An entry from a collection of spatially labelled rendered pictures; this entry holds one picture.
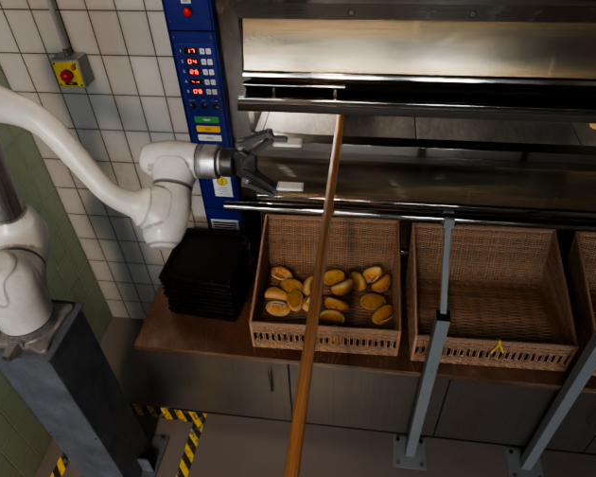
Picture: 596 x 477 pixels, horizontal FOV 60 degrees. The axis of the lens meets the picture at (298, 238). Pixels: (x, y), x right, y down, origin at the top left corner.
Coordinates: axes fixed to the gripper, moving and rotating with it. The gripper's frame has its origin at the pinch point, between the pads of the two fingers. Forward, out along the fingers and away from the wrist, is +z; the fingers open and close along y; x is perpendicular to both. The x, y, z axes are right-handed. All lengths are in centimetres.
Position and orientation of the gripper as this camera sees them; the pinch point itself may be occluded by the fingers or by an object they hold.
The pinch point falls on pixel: (298, 166)
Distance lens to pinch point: 133.8
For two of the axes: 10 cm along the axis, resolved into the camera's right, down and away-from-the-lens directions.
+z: 9.9, 0.6, -1.2
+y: 0.4, 7.3, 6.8
